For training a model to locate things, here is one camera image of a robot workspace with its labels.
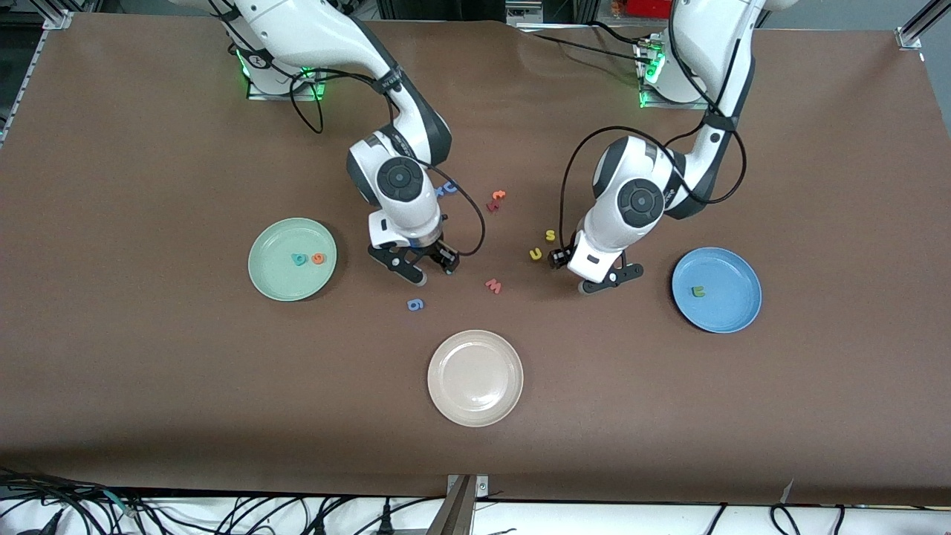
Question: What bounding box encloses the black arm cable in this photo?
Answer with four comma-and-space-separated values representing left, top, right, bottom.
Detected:
288, 67, 487, 258
559, 0, 748, 250

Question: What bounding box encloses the aluminium frame corner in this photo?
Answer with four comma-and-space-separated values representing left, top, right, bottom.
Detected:
895, 0, 951, 51

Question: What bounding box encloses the black tabletop cable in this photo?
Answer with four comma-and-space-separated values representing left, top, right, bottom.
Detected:
520, 21, 649, 60

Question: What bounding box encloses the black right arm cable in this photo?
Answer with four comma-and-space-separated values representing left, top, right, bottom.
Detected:
288, 67, 487, 258

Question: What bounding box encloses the black floor cable bundle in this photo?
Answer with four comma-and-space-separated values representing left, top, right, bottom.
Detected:
0, 468, 149, 535

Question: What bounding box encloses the aluminium frame profile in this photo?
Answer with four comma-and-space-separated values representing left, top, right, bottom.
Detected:
30, 0, 75, 30

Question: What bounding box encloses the blue plate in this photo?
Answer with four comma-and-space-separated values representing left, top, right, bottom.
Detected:
672, 247, 762, 334

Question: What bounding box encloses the pale green plate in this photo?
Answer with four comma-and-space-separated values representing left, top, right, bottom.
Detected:
248, 218, 338, 302

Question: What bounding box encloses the metal table edge bracket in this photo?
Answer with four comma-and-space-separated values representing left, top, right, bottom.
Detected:
427, 474, 490, 535

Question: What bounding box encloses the beige white plate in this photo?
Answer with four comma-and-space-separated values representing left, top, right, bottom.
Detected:
427, 330, 524, 427

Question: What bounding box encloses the metal left arm base mount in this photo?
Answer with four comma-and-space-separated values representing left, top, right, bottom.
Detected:
635, 37, 707, 110

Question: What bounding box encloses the black background box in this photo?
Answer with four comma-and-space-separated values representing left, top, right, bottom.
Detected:
377, 0, 512, 23

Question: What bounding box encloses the metal right arm base mount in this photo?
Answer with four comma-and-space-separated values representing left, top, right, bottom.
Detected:
247, 71, 328, 101

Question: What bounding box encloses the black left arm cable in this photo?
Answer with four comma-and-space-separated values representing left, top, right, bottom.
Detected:
559, 0, 748, 250

